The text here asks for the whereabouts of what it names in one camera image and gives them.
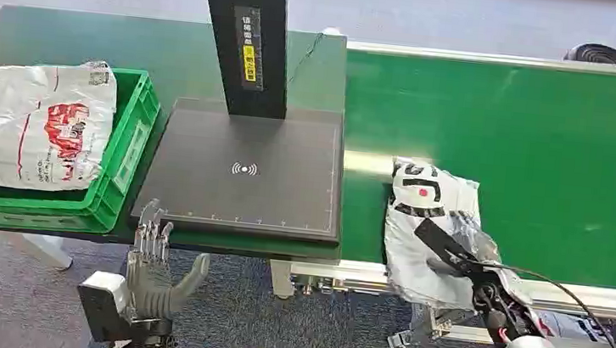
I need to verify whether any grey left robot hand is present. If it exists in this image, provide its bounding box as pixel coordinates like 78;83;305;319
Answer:
120;196;217;328

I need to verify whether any dark right robot hand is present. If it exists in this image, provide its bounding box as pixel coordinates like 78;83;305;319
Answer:
404;217;557;348

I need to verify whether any grey plastic parcel black print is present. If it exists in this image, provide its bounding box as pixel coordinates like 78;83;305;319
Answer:
376;155;548;321

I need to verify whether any white table leg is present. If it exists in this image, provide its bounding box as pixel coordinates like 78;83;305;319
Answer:
15;233;76;273

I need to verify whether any green plastic crate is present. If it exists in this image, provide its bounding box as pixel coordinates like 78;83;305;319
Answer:
0;57;165;242

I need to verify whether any grey metal support leg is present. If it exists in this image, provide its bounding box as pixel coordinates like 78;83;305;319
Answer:
266;258;299;301

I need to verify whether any green conveyor belt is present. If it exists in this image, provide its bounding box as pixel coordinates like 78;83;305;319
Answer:
264;34;616;348

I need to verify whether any white plastic parcel red print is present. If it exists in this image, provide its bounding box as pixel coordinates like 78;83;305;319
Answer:
0;52;121;201

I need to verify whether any black ribbed wheel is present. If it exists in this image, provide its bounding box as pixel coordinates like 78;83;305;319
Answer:
563;40;616;66

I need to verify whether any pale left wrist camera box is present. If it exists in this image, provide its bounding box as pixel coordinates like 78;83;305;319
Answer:
71;269;137;346

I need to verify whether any metal conveyor bracket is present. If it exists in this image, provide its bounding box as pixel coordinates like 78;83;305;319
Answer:
386;301;474;348

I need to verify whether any black scanner stand with post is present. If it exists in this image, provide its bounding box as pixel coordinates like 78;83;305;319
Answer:
129;0;364;249

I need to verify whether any thin wire on table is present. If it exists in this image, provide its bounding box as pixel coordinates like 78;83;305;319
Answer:
287;29;328;88

